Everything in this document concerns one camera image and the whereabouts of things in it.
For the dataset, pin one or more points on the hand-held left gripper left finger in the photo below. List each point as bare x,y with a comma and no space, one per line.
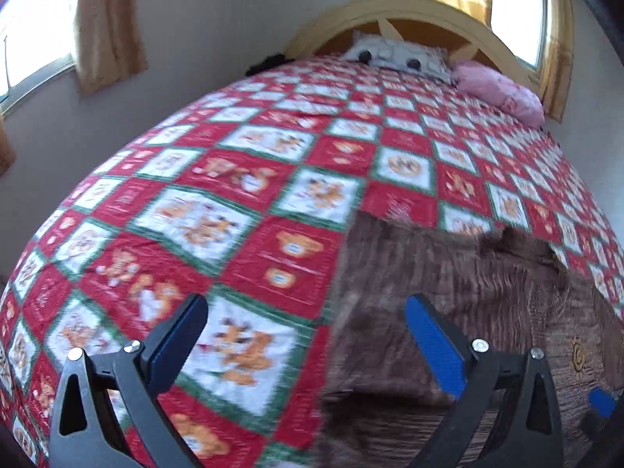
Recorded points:
168,351

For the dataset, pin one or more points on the pink pillow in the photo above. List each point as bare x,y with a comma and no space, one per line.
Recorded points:
502,90

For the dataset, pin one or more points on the red checkered printed bedspread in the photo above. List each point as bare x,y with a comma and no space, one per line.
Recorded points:
234,180

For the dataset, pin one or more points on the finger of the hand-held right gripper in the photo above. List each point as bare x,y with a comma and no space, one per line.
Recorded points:
602,402

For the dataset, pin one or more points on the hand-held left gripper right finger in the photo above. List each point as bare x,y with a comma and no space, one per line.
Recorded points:
436,346

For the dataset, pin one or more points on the window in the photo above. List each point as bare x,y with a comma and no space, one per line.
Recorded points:
34,24
519,9

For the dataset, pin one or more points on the dark object beside headboard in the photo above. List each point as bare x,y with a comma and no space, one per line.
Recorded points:
268,63

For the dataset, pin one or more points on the grey white patterned pillow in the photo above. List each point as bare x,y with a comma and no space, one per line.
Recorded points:
390,53

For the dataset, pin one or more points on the brown fuzzy garment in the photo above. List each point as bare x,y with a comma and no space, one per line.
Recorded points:
468,282

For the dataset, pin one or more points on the wooden arched headboard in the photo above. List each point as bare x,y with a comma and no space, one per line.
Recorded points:
424,9

